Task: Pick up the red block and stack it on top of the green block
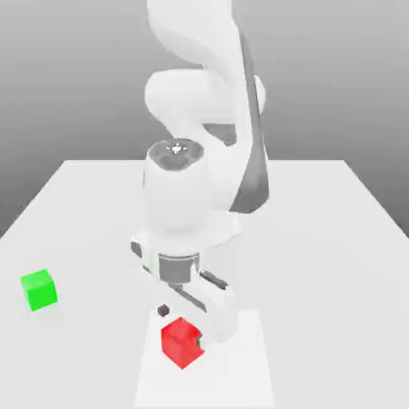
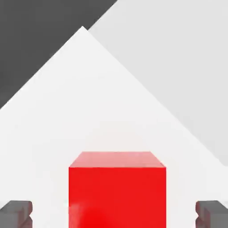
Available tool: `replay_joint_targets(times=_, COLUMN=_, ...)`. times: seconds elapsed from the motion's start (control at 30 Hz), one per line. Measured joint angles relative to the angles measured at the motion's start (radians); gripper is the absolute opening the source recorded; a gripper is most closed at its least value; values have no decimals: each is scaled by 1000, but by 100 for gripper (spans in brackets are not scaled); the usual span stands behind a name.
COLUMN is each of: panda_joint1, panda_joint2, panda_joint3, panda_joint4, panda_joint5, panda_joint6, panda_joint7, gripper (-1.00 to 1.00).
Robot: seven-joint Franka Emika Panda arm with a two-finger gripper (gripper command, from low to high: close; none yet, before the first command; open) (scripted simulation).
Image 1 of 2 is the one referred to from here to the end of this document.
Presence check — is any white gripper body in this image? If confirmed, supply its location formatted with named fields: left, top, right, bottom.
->
left=141, top=264, right=240, bottom=340

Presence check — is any small red cube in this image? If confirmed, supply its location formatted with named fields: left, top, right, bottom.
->
left=160, top=316, right=206, bottom=371

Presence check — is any small green cube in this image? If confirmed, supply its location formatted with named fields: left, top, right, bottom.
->
left=19, top=268, right=59, bottom=312

